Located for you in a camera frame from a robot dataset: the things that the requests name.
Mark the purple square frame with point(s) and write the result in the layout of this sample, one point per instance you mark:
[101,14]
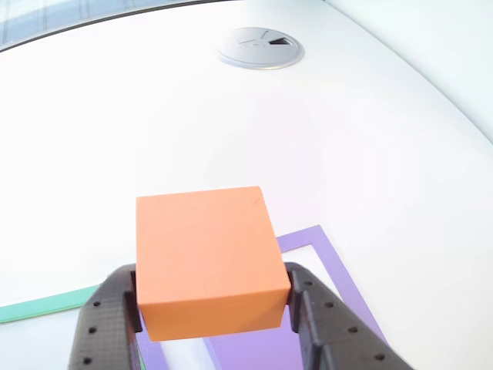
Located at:
[346,277]

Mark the orange block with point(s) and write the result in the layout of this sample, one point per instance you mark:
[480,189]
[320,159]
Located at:
[208,250]

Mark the purple flat block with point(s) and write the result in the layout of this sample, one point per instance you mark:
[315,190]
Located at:
[258,350]

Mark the green square frame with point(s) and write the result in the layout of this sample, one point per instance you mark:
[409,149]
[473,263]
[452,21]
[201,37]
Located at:
[46,302]

